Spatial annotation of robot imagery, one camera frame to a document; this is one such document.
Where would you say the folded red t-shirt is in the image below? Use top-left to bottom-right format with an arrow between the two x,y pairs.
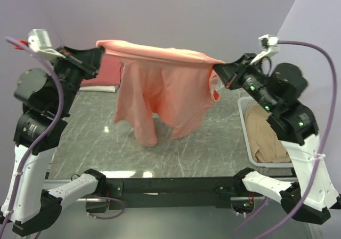
81,55 -> 124,86

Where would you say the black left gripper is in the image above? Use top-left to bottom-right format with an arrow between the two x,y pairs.
46,44 -> 101,115

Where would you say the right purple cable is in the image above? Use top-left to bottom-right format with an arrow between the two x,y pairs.
234,39 -> 336,239

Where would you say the aluminium frame rail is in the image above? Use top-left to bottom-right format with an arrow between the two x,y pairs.
44,179 -> 299,201

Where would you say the salmon pink t-shirt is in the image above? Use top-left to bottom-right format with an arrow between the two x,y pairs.
96,40 -> 223,147

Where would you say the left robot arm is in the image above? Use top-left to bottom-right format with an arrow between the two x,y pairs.
1,46 -> 107,237

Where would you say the white plastic laundry basket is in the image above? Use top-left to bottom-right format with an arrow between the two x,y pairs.
237,97 -> 293,168

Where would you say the folded white t-shirt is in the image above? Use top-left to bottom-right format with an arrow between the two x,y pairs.
79,85 -> 119,93

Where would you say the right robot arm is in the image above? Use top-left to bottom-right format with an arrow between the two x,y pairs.
213,53 -> 340,225

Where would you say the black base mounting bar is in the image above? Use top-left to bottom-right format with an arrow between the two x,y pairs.
85,176 -> 256,213

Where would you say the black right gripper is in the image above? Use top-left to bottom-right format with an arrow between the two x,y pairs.
215,52 -> 279,113

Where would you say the beige t-shirt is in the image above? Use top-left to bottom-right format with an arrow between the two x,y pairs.
245,104 -> 291,163

